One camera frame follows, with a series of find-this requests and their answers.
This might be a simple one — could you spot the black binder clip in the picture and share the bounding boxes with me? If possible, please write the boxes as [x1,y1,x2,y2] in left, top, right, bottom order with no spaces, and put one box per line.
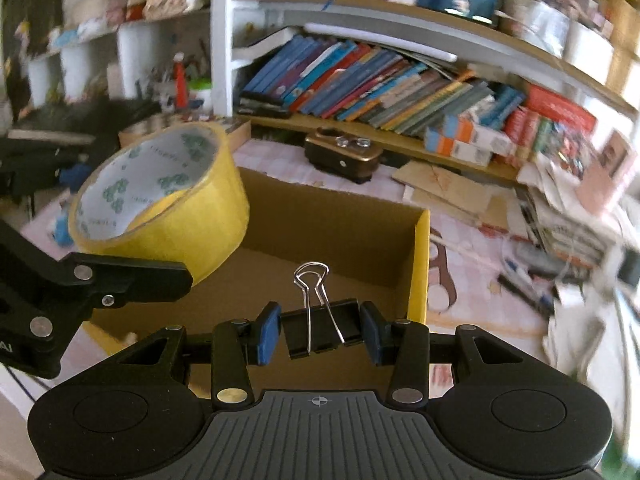
[280,261,362,360]

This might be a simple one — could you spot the row of leaning books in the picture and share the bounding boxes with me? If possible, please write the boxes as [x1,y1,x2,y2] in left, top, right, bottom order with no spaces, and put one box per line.
[236,32,596,167]

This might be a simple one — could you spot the white bookshelf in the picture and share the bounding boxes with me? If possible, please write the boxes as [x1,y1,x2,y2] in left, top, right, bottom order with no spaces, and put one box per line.
[1,0,639,182]

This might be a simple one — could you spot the orange white boxes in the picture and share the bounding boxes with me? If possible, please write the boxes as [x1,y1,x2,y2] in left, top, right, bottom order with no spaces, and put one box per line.
[424,116,516,168]

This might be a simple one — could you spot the yellow tape roll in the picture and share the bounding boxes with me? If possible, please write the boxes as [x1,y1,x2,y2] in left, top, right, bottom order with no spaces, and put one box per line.
[68,122,250,283]

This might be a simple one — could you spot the green lid white jar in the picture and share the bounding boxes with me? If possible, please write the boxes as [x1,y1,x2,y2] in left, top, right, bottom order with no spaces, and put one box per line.
[188,78,213,114]

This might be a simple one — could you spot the yellow cardboard box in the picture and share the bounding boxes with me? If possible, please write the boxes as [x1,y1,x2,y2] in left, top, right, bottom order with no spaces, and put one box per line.
[92,170,428,406]

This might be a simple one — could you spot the pile of papers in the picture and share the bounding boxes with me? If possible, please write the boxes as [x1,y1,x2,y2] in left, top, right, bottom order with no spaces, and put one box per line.
[394,160,639,390]

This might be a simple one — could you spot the red tassel ornament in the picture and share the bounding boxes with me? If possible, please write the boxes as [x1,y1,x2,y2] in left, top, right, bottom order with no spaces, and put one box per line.
[172,52,189,110]

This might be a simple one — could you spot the brown wooden case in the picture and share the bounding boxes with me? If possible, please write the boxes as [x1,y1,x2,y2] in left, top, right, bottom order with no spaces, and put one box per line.
[304,128,384,184]

